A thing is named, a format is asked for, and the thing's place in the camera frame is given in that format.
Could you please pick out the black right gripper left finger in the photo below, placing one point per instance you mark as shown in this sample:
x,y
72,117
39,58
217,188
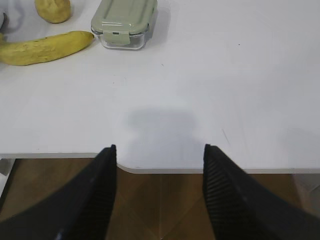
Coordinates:
x,y
80,210

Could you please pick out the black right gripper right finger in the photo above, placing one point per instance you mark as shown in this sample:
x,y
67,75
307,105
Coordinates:
x,y
240,208

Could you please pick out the yellow banana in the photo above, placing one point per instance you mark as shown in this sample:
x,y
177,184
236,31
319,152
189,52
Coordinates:
x,y
45,49

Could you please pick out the green lidded glass container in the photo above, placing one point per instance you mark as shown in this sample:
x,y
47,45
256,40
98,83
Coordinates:
x,y
124,24

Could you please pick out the navy blue lunch bag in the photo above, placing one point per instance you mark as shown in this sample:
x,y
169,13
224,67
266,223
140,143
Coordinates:
x,y
3,19

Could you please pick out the yellow pear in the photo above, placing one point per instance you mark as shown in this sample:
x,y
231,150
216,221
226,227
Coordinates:
x,y
53,11

